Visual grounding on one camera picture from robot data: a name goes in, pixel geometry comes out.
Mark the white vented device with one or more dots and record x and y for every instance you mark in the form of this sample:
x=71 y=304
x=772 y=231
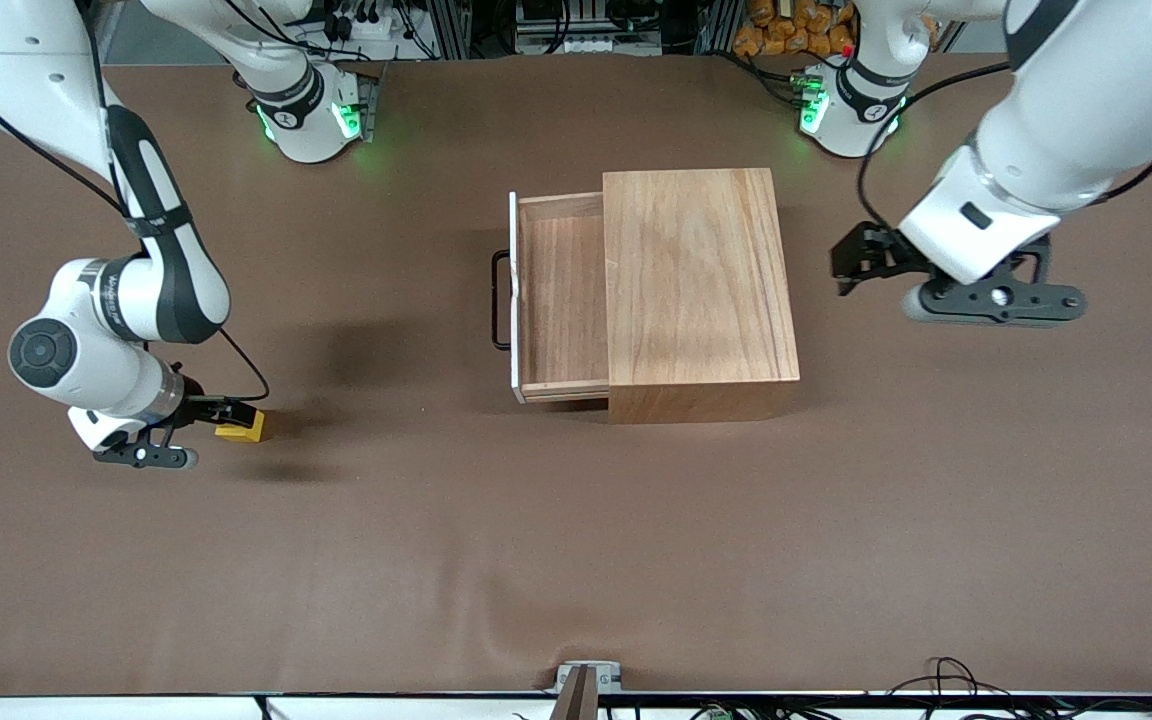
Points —
x=586 y=46

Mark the metal base mounting bracket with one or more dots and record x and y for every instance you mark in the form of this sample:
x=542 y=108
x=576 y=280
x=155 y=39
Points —
x=372 y=100

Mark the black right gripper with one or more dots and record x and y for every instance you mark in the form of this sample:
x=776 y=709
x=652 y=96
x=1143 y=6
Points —
x=198 y=409

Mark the brown table cover sheet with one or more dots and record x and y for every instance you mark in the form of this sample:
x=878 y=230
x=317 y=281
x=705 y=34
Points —
x=336 y=550

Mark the white power strip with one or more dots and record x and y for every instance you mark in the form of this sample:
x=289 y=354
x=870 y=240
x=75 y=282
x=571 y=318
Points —
x=361 y=28

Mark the orange packaged items pile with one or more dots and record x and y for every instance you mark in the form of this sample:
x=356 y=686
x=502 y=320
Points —
x=786 y=35

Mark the light wooden drawer cabinet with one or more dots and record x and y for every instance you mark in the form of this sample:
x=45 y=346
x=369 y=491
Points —
x=701 y=290

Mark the yellow cube block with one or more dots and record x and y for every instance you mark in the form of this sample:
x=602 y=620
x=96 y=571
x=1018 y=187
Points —
x=241 y=434

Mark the brownish camera post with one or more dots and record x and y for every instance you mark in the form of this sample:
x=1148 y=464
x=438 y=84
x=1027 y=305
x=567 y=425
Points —
x=576 y=700

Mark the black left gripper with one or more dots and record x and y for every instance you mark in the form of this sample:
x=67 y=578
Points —
x=880 y=251

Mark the grey metal clamp bracket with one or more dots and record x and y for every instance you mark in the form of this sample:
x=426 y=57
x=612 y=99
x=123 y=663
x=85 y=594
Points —
x=608 y=676

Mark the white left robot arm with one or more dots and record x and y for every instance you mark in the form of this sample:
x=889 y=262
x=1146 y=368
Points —
x=1066 y=120

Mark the aluminium rack upright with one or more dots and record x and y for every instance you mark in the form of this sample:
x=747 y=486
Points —
x=721 y=25
x=456 y=30

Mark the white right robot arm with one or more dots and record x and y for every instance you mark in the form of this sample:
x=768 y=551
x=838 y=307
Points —
x=86 y=360

